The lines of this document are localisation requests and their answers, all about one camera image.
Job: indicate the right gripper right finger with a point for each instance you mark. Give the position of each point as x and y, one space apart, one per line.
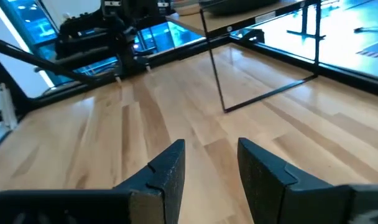
270 193

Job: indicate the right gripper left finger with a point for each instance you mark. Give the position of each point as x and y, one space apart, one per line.
158 193

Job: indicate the dark grey plate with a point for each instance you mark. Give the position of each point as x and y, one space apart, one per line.
238 7

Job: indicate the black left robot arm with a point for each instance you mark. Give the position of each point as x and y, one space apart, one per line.
83 40

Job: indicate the white bracket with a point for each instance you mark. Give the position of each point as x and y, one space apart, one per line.
8 109

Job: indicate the black aluminium rig frame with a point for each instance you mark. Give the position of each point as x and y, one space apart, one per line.
36 60

